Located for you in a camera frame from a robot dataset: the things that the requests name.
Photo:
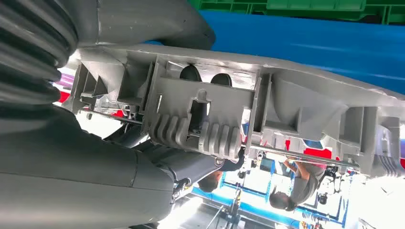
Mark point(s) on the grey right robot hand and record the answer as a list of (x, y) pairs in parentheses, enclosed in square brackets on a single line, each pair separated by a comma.
[(63, 177)]

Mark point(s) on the blue metal frame rack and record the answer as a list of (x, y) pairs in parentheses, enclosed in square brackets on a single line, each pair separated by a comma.
[(253, 210)]

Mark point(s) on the green plastic crate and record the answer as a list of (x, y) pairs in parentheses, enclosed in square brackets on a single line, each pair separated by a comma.
[(316, 4)]

